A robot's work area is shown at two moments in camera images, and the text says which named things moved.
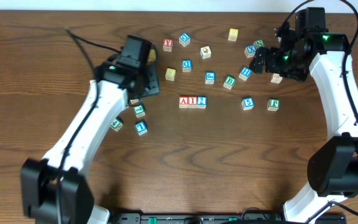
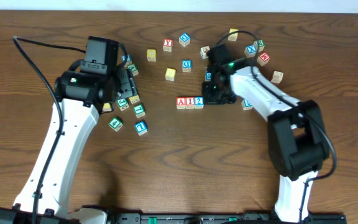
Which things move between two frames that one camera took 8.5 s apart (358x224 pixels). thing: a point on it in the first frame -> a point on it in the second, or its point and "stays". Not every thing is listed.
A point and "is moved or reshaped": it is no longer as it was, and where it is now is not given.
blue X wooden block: [250, 50] stays
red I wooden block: [192, 102] is moved or reshaped
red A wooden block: [183, 102] is moved or reshaped
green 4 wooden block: [117, 124] stays
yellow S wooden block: [170, 74] stays
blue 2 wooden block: [202, 102] stays
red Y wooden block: [168, 45] stays
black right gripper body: [283, 63] -> [214, 94]
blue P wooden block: [209, 78] stays
